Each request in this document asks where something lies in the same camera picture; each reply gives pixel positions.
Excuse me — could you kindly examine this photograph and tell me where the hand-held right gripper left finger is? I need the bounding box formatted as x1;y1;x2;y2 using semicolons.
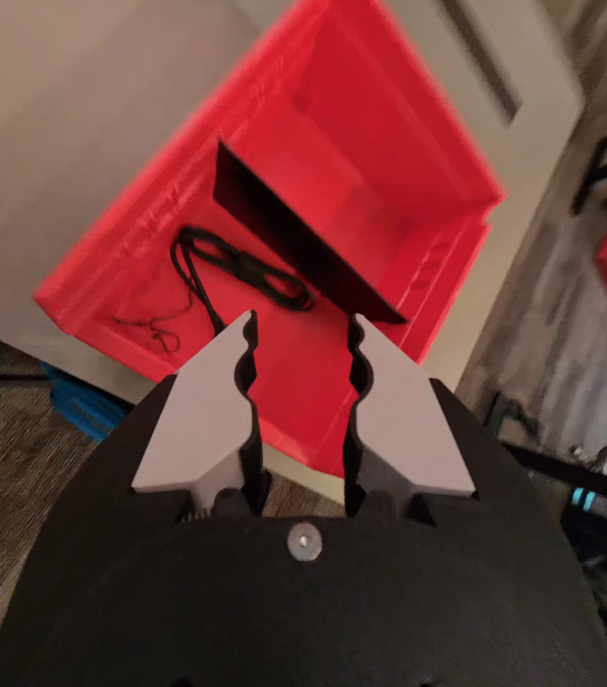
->
132;310;264;508

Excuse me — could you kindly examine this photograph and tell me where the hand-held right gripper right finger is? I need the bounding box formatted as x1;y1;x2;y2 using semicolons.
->
345;314;477;497

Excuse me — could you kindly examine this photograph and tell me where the thin black USB cable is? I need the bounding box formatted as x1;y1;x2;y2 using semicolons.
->
170;225;316;333

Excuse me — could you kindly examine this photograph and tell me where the red plastic bin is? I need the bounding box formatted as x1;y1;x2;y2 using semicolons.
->
34;0;508;478

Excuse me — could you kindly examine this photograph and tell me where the black thread loop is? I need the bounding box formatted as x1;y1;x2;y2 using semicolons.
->
113;301;182;354

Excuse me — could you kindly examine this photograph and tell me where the blue bin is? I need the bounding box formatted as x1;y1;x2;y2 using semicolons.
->
40;362;132;441

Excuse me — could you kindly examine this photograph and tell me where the black bin divider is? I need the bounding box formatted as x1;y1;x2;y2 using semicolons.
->
213;140;408;324

